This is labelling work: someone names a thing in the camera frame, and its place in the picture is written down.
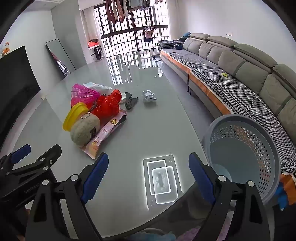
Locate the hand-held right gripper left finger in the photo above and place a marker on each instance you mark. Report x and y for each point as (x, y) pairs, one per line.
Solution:
(97, 176)

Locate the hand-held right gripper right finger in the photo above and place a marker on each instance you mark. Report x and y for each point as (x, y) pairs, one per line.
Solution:
(201, 178)

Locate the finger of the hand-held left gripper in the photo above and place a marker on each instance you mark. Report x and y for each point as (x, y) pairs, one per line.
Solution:
(46, 156)
(20, 153)

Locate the pink snack wrapper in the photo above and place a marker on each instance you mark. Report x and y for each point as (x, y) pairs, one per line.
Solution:
(101, 136)

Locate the beige plush ball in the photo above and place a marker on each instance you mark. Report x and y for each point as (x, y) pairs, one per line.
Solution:
(81, 132)

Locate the grey perforated plastic basket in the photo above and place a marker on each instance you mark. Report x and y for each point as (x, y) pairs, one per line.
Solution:
(242, 162)

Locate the pink plastic mesh piece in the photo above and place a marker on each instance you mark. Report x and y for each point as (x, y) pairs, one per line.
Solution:
(81, 93)

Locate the red plastic bag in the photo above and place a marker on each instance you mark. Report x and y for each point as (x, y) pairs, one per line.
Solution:
(106, 104)

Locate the white round lid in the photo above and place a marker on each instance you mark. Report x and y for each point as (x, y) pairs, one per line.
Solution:
(122, 98)

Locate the white plastic packet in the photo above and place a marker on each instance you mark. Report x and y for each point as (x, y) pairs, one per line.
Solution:
(99, 87)

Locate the white paper ball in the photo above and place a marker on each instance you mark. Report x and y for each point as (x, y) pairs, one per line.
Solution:
(149, 96)

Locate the black television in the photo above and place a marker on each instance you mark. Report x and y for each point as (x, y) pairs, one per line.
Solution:
(16, 92)

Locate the blue bag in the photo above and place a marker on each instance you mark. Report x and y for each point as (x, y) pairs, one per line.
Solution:
(281, 193)

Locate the houndstooth sofa cover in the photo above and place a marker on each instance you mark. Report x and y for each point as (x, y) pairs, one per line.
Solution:
(231, 92)
(175, 54)

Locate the standing floor mirror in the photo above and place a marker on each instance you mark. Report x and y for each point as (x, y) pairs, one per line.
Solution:
(59, 54)

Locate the orange white plush toy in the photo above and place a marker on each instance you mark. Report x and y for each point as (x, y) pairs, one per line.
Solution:
(5, 49)

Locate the small white side table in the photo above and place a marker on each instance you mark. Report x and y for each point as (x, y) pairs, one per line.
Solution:
(96, 52)

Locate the grey fabric sofa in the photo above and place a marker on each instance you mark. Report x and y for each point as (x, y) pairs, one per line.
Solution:
(249, 69)

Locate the dark blue cushion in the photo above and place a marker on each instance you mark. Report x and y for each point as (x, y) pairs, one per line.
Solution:
(178, 47)

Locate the black window grille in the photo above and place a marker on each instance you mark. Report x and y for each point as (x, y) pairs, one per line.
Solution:
(129, 39)

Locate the teal cloth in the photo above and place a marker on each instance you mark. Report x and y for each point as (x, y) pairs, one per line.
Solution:
(186, 34)

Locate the standing clothes rack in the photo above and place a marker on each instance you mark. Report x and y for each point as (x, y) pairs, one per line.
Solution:
(149, 34)

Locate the row of hanging clothes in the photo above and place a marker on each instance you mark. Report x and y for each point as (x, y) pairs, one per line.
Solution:
(124, 9)

